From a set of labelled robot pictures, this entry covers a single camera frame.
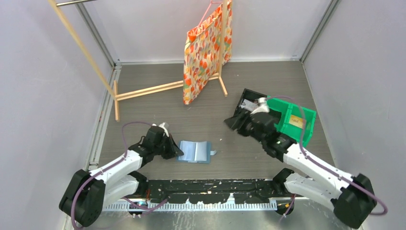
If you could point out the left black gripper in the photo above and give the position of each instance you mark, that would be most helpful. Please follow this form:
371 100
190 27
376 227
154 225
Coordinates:
174 150

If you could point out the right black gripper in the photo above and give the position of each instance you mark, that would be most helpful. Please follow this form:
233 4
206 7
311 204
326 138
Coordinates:
234 123

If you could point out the blue leather card holder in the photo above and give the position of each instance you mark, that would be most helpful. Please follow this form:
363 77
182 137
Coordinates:
196 151

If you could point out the white card with stripe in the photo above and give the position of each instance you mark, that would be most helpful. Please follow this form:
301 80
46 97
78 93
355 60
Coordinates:
248 105

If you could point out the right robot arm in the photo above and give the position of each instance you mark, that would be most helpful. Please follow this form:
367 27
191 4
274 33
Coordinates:
346 195

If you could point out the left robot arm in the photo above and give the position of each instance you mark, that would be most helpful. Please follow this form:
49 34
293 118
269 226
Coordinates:
89 192

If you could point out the gold card in bin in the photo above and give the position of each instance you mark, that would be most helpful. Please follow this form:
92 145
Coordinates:
297 121

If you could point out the black plastic bin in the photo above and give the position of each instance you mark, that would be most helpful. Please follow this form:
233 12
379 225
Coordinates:
249 95

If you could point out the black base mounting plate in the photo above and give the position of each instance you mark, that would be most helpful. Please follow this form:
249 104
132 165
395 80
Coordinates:
210 191

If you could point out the wooden clothes rack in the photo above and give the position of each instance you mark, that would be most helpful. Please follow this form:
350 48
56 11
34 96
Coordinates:
111 88

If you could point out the green plastic bin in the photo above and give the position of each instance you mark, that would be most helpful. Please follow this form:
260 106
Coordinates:
283 110

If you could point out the floral orange fabric bag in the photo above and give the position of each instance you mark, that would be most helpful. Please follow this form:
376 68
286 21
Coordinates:
208 47

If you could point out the pink clothes hanger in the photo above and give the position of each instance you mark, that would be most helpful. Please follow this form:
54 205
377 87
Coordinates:
212 6

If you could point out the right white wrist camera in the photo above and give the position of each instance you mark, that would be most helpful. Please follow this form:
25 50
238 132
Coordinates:
262 106

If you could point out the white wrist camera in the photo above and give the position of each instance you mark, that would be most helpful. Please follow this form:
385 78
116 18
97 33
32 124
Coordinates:
262 106
164 126

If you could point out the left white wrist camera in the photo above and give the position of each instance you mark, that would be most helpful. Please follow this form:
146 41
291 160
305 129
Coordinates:
164 126

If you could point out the aluminium frame rail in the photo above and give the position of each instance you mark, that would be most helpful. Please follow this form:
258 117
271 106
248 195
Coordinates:
311 188

